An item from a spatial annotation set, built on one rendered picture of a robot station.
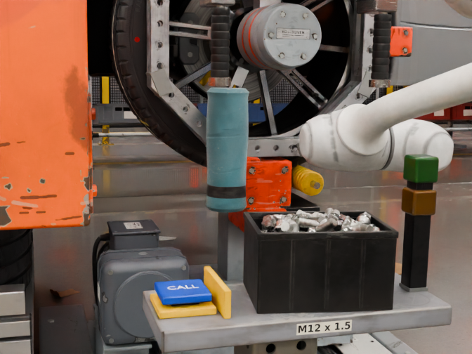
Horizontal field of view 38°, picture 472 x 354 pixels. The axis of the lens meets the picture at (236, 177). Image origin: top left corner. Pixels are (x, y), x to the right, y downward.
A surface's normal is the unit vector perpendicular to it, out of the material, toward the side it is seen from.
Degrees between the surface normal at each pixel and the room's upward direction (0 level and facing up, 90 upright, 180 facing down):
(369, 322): 90
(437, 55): 90
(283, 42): 90
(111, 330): 90
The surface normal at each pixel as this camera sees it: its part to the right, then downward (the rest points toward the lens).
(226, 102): -0.06, 0.12
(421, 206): 0.28, 0.16
